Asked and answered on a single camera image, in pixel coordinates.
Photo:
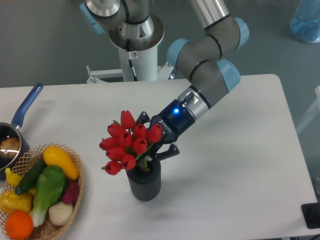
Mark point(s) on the black device at edge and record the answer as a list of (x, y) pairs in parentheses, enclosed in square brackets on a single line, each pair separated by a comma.
[(311, 214)]

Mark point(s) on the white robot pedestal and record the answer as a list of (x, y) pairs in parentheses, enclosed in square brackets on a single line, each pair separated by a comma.
[(144, 62)]

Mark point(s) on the purple red radish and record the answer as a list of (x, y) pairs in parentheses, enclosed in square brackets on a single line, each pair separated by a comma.
[(71, 192)]

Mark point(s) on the blue handled saucepan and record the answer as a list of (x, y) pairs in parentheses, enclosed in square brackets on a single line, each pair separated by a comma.
[(12, 130)]

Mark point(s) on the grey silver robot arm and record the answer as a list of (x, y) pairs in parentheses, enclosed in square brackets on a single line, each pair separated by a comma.
[(136, 32)]

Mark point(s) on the yellow pumpkin gourd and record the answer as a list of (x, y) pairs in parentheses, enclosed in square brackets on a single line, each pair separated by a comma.
[(10, 202)]

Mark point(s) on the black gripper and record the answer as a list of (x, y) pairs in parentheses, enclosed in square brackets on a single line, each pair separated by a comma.
[(174, 120)]

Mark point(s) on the red tulip bouquet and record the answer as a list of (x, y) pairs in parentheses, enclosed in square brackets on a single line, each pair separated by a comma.
[(129, 140)]

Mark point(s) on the green bok choy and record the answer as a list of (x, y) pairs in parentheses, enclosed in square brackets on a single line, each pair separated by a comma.
[(48, 188)]

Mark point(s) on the yellow squash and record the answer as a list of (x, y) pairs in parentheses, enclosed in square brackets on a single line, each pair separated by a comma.
[(54, 155)]

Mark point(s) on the white garlic bulb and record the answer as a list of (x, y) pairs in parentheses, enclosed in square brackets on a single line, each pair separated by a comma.
[(60, 213)]

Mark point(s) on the woven wicker basket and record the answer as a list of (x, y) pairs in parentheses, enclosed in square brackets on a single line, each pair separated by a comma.
[(48, 230)]

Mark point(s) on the dark grey ribbed vase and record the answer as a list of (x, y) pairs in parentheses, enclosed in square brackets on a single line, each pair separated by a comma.
[(145, 185)]

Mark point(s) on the white metal base frame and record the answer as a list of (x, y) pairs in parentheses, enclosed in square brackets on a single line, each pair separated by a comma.
[(105, 73)]

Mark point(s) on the orange fruit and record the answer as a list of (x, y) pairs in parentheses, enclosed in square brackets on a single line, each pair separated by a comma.
[(19, 225)]

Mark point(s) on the dark green cucumber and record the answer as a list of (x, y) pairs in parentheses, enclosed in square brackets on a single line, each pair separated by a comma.
[(30, 177)]

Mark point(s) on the blue plastic bag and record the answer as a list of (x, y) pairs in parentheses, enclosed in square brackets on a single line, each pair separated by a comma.
[(305, 23)]

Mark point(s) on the yellow banana pepper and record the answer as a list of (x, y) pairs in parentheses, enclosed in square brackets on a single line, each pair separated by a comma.
[(12, 180)]

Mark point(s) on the bread roll in pan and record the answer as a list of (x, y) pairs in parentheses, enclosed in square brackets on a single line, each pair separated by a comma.
[(9, 148)]

